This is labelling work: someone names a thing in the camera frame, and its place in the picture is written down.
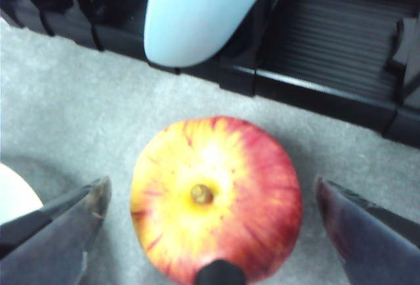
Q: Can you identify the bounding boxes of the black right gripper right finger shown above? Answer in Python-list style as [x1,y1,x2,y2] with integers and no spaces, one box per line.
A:
[314,175,420,285]

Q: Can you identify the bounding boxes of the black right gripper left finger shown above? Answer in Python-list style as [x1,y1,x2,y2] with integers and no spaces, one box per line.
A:
[0,175,112,285]

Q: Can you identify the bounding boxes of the blue plate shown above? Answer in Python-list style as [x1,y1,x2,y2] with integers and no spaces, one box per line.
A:
[144,0,278,68]

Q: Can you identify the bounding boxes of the red yellow apple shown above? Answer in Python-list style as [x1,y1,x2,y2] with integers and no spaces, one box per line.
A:
[130,116,303,285]

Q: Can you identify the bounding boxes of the black plate rack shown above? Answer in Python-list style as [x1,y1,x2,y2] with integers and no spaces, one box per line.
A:
[0,0,420,150]

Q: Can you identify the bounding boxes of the green plate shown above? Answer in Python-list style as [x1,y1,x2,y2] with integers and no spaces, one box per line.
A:
[0,163,45,225]

